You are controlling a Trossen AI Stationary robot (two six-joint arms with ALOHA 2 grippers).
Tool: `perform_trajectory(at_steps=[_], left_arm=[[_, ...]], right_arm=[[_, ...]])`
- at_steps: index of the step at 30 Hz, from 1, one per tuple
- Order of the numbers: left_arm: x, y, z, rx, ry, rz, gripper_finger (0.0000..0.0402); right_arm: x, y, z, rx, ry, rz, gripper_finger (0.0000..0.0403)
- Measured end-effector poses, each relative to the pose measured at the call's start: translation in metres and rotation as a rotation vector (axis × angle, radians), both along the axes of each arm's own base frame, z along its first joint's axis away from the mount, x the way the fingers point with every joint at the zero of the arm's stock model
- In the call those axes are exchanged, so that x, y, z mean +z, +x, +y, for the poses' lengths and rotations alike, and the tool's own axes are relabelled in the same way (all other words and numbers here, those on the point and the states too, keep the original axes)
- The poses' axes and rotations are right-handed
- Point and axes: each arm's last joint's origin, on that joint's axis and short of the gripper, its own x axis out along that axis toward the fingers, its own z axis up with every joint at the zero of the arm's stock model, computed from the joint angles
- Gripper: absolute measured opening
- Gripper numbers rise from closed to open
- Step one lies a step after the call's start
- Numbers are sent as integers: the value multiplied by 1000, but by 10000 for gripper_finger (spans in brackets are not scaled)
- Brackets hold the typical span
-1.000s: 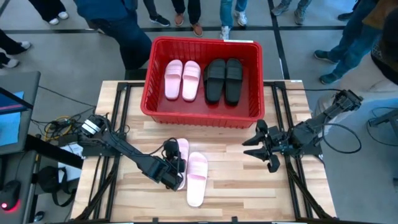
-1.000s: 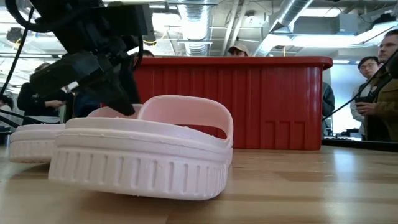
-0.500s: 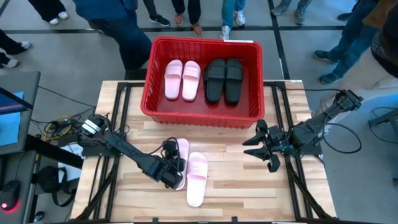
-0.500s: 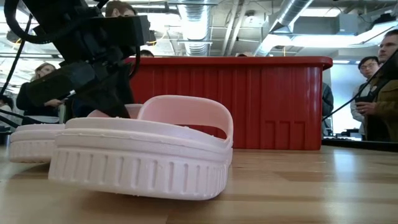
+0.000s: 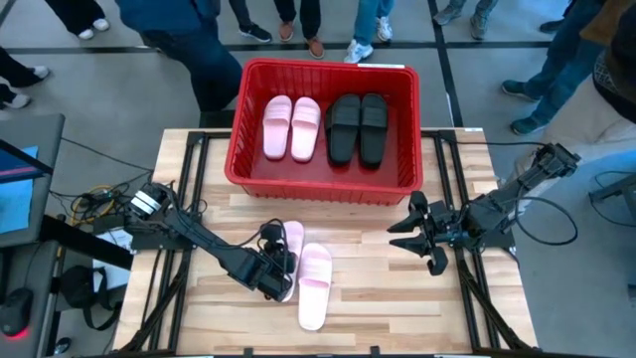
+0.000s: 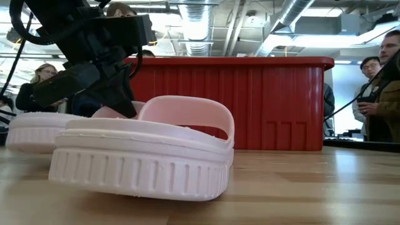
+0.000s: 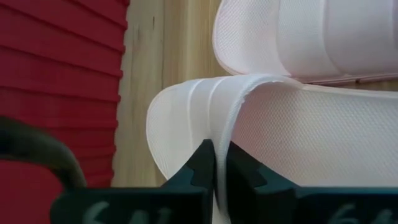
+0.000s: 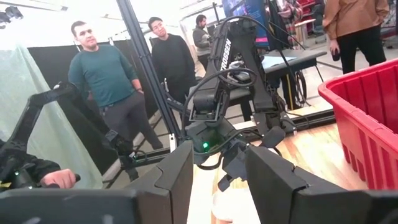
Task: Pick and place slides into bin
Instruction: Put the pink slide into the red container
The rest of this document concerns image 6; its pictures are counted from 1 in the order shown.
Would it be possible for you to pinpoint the smooth silver ventilation duct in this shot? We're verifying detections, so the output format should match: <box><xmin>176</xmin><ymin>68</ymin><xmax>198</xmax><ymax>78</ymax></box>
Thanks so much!
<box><xmin>252</xmin><ymin>0</ymin><xmax>316</xmax><ymax>59</ymax></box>

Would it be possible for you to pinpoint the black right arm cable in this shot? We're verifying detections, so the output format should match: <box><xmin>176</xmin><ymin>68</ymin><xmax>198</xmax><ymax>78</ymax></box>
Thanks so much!
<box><xmin>324</xmin><ymin>49</ymin><xmax>400</xmax><ymax>123</ymax></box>

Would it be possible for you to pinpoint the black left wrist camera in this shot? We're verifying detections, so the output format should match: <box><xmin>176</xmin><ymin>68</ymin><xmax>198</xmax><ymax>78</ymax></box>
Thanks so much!
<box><xmin>102</xmin><ymin>14</ymin><xmax>154</xmax><ymax>48</ymax></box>

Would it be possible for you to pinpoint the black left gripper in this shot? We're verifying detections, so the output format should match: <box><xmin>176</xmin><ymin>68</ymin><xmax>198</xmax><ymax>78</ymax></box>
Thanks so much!
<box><xmin>32</xmin><ymin>46</ymin><xmax>140</xmax><ymax>119</ymax></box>

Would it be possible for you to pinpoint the pink rubber slide sandal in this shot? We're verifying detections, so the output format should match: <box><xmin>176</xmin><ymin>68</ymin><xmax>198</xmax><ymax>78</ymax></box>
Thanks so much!
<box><xmin>48</xmin><ymin>95</ymin><xmax>235</xmax><ymax>203</ymax></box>
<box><xmin>5</xmin><ymin>112</ymin><xmax>90</xmax><ymax>154</ymax></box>
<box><xmin>92</xmin><ymin>100</ymin><xmax>147</xmax><ymax>120</ymax></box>

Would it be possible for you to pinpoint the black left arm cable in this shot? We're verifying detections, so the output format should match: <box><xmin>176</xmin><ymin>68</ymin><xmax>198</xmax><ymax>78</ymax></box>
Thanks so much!
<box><xmin>0</xmin><ymin>0</ymin><xmax>63</xmax><ymax>98</ymax></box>

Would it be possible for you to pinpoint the red plastic bin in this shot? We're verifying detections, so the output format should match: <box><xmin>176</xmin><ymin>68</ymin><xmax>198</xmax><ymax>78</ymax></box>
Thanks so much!
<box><xmin>124</xmin><ymin>56</ymin><xmax>335</xmax><ymax>152</ymax></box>

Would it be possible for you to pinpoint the grey rectangular air duct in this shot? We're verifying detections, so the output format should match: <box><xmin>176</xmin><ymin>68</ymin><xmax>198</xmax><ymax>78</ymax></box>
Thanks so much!
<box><xmin>293</xmin><ymin>15</ymin><xmax>342</xmax><ymax>36</ymax></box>

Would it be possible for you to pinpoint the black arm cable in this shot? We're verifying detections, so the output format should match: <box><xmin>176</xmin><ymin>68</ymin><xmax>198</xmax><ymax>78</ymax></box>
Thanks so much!
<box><xmin>0</xmin><ymin>0</ymin><xmax>63</xmax><ymax>98</ymax></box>
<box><xmin>324</xmin><ymin>49</ymin><xmax>400</xmax><ymax>123</ymax></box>

